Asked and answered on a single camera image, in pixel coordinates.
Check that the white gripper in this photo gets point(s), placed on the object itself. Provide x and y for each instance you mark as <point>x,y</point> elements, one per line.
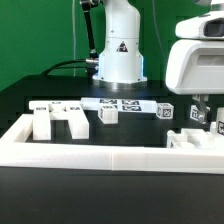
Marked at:
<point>196,60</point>

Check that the white chair seat part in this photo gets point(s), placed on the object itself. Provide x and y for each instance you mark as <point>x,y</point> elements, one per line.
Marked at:
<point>194,139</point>

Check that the white tagged block front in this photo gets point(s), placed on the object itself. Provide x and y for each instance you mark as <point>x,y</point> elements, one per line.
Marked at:
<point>108,114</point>

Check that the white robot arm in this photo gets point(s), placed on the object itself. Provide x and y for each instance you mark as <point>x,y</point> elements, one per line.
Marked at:
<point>121,64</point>

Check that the white chair back part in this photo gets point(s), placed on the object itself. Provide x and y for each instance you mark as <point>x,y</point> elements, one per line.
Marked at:
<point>44,112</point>

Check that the white tagged cube right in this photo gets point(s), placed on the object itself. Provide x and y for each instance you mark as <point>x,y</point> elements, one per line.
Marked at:
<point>194,113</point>

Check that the white tagged cube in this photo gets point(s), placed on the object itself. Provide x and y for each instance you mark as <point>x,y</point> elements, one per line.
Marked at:
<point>164,111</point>
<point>194,113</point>

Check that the white tagged cube middle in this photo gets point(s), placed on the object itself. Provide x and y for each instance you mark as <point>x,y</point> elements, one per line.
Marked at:
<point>164,111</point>

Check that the white flat tagged plank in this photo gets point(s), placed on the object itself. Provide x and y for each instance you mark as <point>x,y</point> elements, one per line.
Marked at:
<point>123,105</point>

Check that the white U-shaped border frame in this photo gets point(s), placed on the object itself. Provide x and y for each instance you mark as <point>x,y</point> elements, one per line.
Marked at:
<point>16,151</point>

